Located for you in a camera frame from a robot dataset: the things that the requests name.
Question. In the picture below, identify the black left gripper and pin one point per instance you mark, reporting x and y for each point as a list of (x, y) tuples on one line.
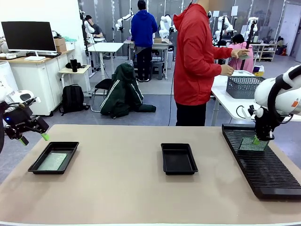
[(16, 118)]

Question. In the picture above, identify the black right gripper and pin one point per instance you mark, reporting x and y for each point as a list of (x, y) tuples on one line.
[(264, 127)]

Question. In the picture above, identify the green perforated circuit board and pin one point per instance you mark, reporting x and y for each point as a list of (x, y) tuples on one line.
[(244, 57), (248, 144), (53, 162)]

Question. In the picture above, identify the black ESD tray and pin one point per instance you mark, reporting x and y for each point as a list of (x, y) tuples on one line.
[(61, 147), (178, 160)]

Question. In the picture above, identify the right forearm in red sleeve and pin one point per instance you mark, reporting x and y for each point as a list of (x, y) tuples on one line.
[(211, 69)]

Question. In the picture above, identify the left forearm in red sleeve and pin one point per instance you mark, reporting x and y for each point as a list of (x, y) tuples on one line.
[(222, 54)]

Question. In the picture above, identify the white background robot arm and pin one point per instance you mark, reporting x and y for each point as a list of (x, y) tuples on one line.
[(89, 27), (223, 24), (122, 22), (164, 24), (252, 23)]

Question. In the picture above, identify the person's right hand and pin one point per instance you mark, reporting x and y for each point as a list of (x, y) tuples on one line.
[(227, 70)]

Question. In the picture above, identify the person's left hand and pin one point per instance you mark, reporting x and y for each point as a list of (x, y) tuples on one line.
[(238, 52)]

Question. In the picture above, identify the black slotted board rack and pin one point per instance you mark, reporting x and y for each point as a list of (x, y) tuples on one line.
[(270, 174)]

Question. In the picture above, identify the white side table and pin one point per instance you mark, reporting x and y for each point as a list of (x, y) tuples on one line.
[(223, 99)]

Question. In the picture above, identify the black backpack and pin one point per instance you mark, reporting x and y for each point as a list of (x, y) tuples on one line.
[(73, 99)]

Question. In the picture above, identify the white cabinet with wooden top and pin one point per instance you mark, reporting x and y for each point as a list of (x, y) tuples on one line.
[(42, 77)]

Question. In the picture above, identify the grey mesh basket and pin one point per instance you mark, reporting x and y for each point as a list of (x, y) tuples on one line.
[(242, 86)]

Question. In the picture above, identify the white cylindrical air purifier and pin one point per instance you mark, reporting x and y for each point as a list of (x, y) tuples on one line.
[(9, 73)]

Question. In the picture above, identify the white plastic bin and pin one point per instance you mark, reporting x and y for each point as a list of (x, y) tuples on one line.
[(242, 73)]

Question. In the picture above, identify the yellow and white box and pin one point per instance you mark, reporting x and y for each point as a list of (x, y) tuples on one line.
[(258, 71)]

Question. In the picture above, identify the small wooden side table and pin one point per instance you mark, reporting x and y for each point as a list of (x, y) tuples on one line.
[(75, 70)]

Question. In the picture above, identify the black keyboard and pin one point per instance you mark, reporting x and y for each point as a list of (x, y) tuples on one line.
[(47, 55)]

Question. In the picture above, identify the black tumbler with straw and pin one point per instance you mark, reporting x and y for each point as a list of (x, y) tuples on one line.
[(73, 64)]

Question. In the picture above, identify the black chair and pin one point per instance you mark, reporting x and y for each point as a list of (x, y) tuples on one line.
[(103, 85)]

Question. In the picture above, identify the brown cardboard box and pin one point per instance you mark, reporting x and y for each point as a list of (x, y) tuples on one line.
[(60, 44)]

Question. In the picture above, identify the wooden shelf unit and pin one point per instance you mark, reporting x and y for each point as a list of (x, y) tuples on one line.
[(265, 49)]

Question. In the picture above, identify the white storage box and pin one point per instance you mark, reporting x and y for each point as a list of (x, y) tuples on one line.
[(70, 45)]

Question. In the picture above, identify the computer monitor with white stand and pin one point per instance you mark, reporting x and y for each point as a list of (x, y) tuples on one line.
[(28, 35)]

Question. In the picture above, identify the black tripod pole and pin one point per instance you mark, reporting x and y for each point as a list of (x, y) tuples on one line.
[(248, 46)]

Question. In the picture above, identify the person in red jacket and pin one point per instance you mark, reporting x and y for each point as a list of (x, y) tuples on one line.
[(192, 58)]

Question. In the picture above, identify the dark green striped jacket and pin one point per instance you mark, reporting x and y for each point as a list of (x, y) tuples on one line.
[(124, 91)]

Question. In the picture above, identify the white background desk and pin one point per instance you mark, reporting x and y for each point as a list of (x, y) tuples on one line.
[(105, 46)]

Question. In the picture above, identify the grey door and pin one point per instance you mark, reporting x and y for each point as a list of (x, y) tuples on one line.
[(291, 28)]

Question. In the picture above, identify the seated person in dark shirt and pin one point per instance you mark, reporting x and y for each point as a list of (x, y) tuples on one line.
[(95, 29)]

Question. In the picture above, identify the grey plastic stool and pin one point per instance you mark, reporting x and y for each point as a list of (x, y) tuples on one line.
[(157, 69)]

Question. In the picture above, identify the white paper sign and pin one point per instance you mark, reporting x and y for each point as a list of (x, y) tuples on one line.
[(234, 10)]

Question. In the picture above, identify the person in blue hoodie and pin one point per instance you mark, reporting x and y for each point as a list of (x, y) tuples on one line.
[(143, 28)]

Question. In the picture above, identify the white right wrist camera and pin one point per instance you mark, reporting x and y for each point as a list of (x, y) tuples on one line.
[(259, 112)]

